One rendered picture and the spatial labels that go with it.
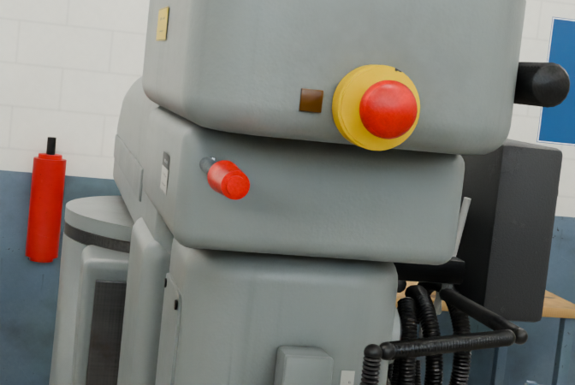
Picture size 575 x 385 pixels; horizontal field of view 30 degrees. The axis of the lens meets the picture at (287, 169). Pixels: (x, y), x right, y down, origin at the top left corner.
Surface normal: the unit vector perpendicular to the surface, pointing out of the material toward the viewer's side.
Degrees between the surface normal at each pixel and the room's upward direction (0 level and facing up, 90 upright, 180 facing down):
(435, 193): 90
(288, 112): 99
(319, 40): 90
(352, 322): 90
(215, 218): 90
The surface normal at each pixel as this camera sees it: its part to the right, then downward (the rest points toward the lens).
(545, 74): 0.21, 0.11
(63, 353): -0.71, -0.32
